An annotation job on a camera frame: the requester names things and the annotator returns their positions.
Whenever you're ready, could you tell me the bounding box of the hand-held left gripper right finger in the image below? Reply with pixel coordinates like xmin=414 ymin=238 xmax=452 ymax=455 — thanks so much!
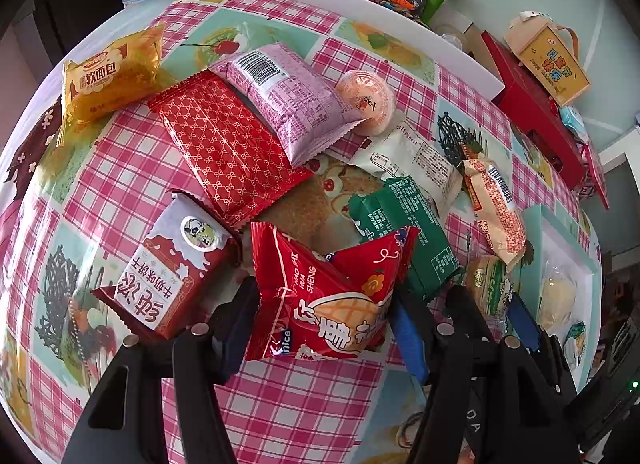
xmin=387 ymin=289 xmax=581 ymax=464

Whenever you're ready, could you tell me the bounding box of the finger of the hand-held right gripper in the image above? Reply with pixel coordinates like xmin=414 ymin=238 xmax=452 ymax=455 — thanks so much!
xmin=444 ymin=285 xmax=496 ymax=345
xmin=505 ymin=293 xmax=576 ymax=395

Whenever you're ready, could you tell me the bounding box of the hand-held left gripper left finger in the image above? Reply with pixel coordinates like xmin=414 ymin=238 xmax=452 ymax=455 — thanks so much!
xmin=62 ymin=276 xmax=261 ymax=464

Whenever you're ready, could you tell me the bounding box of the green white cow packet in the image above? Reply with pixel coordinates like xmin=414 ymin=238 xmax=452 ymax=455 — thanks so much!
xmin=465 ymin=254 xmax=516 ymax=319

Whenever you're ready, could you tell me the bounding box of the red peanut snack packet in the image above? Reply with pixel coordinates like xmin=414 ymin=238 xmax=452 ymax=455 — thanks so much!
xmin=244 ymin=221 xmax=421 ymax=362

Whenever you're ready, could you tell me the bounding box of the orange barcode snack packet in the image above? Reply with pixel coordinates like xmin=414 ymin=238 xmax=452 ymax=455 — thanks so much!
xmin=460 ymin=156 xmax=528 ymax=272

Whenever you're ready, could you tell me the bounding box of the dark red biscuit packet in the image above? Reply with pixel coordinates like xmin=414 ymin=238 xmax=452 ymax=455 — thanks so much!
xmin=90 ymin=191 xmax=243 ymax=342

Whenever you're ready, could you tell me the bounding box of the pink snack packet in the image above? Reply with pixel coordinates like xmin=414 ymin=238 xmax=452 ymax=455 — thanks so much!
xmin=210 ymin=42 xmax=366 ymax=169

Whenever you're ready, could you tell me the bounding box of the yellow bread packet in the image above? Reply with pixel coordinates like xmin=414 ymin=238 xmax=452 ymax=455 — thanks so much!
xmin=60 ymin=22 xmax=166 ymax=147

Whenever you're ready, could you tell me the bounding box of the clear wrapped yellow pastry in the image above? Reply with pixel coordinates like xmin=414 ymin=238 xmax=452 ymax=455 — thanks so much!
xmin=540 ymin=259 xmax=576 ymax=332

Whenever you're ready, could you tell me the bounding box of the green snack packet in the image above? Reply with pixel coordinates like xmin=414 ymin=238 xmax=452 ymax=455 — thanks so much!
xmin=347 ymin=176 xmax=461 ymax=302

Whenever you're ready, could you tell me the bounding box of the white snack packet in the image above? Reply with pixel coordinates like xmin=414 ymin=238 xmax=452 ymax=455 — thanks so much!
xmin=350 ymin=121 xmax=463 ymax=217

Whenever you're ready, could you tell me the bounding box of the red patterned foil packet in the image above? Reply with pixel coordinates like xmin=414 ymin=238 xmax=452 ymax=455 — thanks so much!
xmin=147 ymin=71 xmax=313 ymax=235

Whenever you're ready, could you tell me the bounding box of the light blue wipes pack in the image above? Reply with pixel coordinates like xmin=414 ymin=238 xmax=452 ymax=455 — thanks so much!
xmin=559 ymin=106 xmax=588 ymax=137

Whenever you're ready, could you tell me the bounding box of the red gift box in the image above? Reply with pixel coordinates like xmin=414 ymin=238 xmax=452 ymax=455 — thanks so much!
xmin=480 ymin=31 xmax=588 ymax=189

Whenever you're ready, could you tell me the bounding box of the orange jelly cup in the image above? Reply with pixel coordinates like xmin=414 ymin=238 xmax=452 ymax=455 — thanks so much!
xmin=334 ymin=70 xmax=399 ymax=137

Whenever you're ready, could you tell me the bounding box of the yellow carry box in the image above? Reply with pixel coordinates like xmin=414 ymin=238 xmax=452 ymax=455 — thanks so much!
xmin=504 ymin=11 xmax=591 ymax=107

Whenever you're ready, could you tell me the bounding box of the brown cardboard piece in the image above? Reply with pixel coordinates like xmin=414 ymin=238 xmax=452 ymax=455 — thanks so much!
xmin=460 ymin=26 xmax=503 ymax=82

